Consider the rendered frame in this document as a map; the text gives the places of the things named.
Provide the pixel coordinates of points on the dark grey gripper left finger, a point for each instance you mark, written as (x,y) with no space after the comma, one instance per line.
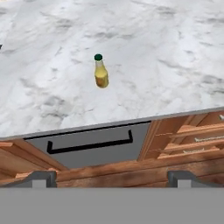
(43,177)

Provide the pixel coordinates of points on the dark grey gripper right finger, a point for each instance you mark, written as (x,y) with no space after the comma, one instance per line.
(179,176)

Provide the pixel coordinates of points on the yellow mustard bottle green cap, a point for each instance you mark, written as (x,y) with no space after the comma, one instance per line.
(101,74)

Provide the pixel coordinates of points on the wooden cupboard door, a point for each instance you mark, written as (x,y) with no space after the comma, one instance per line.
(20,160)

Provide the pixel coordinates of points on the wooden drawer front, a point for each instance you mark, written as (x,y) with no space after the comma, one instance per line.
(189,149)
(201,134)
(214,118)

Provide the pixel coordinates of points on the grey dishwasher door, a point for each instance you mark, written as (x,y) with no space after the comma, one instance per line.
(93,156)

